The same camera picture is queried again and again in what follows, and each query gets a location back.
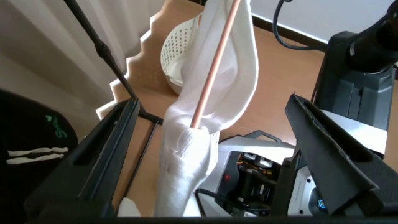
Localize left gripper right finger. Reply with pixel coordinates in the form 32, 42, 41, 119
284, 94, 398, 217

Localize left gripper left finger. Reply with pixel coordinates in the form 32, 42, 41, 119
24, 97, 141, 218

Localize black shorts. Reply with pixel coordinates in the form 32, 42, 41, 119
0, 88, 79, 218

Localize white t-shirt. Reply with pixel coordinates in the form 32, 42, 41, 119
116, 0, 260, 218

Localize pink clothes hanger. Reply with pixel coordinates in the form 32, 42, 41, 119
190, 0, 242, 129

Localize black clothes rack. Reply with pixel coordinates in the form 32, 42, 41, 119
63, 0, 164, 200

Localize white laundry basket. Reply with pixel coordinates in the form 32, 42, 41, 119
160, 14, 203, 96

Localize white curtain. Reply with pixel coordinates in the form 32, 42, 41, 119
0, 0, 165, 138

